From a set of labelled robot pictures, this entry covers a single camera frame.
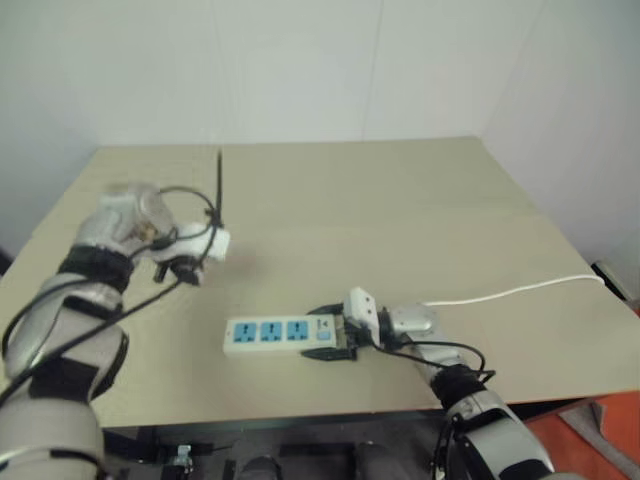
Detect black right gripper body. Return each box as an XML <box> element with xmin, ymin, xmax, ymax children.
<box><xmin>332</xmin><ymin>317</ymin><xmax>383</xmax><ymax>353</ymax></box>

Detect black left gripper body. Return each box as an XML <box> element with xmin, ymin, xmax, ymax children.
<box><xmin>153</xmin><ymin>256</ymin><xmax>204</xmax><ymax>288</ymax></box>

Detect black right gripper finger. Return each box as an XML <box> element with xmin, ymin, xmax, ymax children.
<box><xmin>299</xmin><ymin>348</ymin><xmax>360</xmax><ymax>363</ymax></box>
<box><xmin>305</xmin><ymin>300</ymin><xmax>348</xmax><ymax>318</ymax></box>

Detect white power strip blue sockets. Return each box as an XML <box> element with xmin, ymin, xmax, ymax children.
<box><xmin>222</xmin><ymin>314</ymin><xmax>347</xmax><ymax>358</ymax></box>

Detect black zip tie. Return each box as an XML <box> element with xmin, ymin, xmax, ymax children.
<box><xmin>204</xmin><ymin>148</ymin><xmax>226</xmax><ymax>261</ymax></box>

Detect dark rounded shape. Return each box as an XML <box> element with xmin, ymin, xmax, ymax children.
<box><xmin>241</xmin><ymin>455</ymin><xmax>283</xmax><ymax>480</ymax></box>

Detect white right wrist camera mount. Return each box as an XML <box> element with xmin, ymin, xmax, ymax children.
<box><xmin>341</xmin><ymin>286</ymin><xmax>380</xmax><ymax>335</ymax></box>

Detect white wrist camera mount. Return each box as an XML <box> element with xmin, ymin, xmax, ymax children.
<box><xmin>341</xmin><ymin>286</ymin><xmax>380</xmax><ymax>335</ymax></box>
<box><xmin>169</xmin><ymin>223</ymin><xmax>233</xmax><ymax>265</ymax></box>

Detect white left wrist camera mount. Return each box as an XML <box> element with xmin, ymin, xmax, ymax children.
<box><xmin>169</xmin><ymin>223</ymin><xmax>233</xmax><ymax>265</ymax></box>

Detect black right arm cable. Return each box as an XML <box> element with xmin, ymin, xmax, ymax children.
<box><xmin>372</xmin><ymin>339</ymin><xmax>499</xmax><ymax>474</ymax></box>

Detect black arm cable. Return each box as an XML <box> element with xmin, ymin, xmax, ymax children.
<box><xmin>372</xmin><ymin>339</ymin><xmax>499</xmax><ymax>474</ymax></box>
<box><xmin>0</xmin><ymin>185</ymin><xmax>221</xmax><ymax>401</ymax></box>

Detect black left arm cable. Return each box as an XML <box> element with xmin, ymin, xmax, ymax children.
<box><xmin>0</xmin><ymin>185</ymin><xmax>221</xmax><ymax>401</ymax></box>

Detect black table frame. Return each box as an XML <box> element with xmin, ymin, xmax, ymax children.
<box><xmin>101</xmin><ymin>398</ymin><xmax>451</xmax><ymax>480</ymax></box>

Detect white power strip cable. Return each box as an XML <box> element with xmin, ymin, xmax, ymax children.
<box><xmin>418</xmin><ymin>273</ymin><xmax>606</xmax><ymax>308</ymax></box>

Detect small metal bracket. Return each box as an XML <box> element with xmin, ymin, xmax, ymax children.
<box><xmin>169</xmin><ymin>443</ymin><xmax>195</xmax><ymax>477</ymax></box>

